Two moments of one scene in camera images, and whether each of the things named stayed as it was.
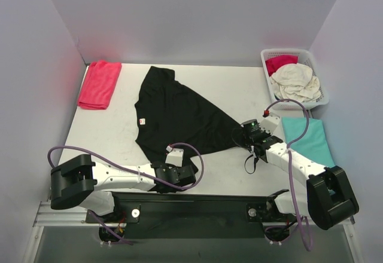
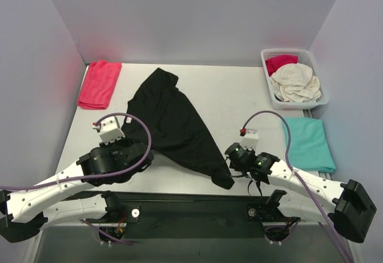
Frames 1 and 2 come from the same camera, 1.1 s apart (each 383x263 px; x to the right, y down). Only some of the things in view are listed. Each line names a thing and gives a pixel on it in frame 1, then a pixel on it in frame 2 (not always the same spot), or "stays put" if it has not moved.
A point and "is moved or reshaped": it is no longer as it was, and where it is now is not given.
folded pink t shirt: [98, 85] stays put
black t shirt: [169, 114] is moved or reshaped
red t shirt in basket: [274, 63] stays put
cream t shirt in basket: [295, 82] stays put
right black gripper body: [242, 135] → [232, 164]
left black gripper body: [185, 174] → [143, 154]
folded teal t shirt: [313, 146] stays put
